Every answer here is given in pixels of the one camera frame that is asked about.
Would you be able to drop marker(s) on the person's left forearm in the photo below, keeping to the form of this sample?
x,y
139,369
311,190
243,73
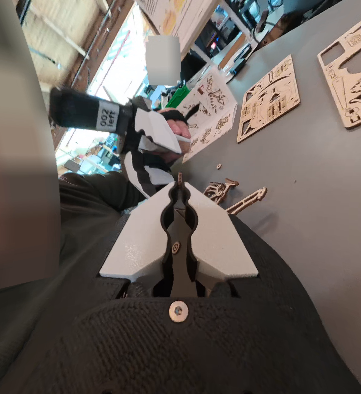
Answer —
x,y
100,190

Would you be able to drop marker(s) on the wooden gear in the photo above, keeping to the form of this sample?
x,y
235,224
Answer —
x,y
176,247

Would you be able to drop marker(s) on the wooden model frame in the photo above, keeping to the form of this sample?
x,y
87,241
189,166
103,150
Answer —
x,y
245,201

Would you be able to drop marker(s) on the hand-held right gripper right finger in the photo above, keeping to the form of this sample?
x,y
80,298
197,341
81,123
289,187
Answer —
x,y
223,246

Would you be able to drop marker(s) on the assembly instruction booklet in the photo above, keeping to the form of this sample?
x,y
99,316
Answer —
x,y
211,123

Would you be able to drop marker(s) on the wooden gear axle assembly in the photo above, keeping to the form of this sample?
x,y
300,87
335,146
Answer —
x,y
180,180

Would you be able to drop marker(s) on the large green plastic bin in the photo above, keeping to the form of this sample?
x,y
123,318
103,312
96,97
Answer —
x,y
179,97

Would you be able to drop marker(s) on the wooden parts sheet curved cutout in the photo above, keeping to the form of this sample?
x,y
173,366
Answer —
x,y
334,92

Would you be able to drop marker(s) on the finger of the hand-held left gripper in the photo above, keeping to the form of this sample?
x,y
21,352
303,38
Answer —
x,y
132,172
155,129

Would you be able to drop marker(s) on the wooden parts sheet slotted strips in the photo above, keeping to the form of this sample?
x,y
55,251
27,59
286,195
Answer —
x,y
260,123

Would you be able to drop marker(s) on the black flat box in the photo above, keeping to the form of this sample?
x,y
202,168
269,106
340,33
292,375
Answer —
x,y
192,66

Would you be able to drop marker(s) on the person's left hand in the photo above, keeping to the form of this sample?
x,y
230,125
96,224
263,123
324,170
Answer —
x,y
180,127

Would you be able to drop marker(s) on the printed instruction sheet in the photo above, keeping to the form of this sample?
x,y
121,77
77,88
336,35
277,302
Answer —
x,y
183,24

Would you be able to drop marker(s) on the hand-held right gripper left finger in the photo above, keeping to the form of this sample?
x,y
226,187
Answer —
x,y
134,246

